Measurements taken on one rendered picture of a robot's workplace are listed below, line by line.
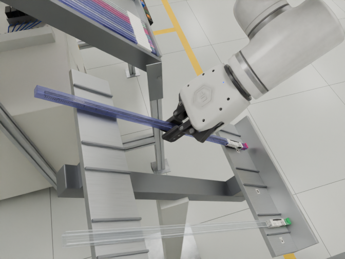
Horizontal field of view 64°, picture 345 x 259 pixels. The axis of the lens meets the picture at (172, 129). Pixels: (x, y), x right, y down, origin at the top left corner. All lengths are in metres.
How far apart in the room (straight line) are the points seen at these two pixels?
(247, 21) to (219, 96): 0.12
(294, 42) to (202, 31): 1.85
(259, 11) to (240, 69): 0.09
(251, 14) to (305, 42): 0.09
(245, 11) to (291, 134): 1.33
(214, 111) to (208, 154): 1.10
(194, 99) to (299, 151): 1.26
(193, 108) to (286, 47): 0.17
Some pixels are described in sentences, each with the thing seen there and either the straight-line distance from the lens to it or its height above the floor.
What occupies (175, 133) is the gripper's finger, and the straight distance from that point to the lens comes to 0.52.
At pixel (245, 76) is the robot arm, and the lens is 0.45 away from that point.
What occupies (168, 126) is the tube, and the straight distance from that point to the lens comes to 0.52.
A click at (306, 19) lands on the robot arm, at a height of 1.12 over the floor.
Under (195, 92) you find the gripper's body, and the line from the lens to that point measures 0.50.
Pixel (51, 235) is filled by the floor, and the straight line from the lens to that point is 1.50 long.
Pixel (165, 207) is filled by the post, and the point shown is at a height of 0.81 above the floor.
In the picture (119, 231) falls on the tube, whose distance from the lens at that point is 0.35.
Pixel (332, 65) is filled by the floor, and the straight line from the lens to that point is 2.27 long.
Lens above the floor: 1.35
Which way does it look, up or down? 56 degrees down
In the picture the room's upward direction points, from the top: straight up
